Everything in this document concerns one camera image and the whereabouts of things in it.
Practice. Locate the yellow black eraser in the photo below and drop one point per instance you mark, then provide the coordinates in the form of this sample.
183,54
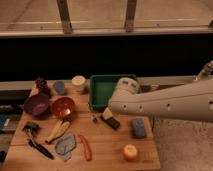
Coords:
109,119

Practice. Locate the red bowl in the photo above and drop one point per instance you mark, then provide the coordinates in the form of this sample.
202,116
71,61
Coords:
63,107

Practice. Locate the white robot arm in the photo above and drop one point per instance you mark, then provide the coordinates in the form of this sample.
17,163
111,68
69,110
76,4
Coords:
193,101

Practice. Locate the purple bowl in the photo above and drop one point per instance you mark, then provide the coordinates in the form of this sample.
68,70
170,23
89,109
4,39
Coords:
36,105

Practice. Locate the green plastic tray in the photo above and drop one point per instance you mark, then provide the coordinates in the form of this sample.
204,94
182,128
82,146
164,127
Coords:
102,88

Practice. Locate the white cup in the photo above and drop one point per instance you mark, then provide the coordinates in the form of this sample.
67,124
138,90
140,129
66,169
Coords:
79,83

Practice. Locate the blue grey cup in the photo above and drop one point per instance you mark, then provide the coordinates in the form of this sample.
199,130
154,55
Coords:
59,87

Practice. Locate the blue sponge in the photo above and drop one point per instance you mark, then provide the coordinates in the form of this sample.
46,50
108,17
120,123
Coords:
138,128

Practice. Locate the yellow banana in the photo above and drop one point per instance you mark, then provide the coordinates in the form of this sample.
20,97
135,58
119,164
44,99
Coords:
59,129

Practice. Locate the red chili pepper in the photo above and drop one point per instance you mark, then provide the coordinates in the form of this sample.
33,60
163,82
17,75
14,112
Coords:
86,146

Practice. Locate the dark grape bunch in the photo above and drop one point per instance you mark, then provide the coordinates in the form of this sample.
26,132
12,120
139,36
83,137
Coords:
41,85

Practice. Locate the orange round fruit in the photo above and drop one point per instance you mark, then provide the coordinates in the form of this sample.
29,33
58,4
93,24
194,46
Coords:
130,152

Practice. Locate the blue grey cloth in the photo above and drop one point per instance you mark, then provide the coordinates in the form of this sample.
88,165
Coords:
64,146

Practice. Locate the black handled brush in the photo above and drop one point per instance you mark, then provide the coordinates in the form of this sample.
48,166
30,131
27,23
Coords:
31,129

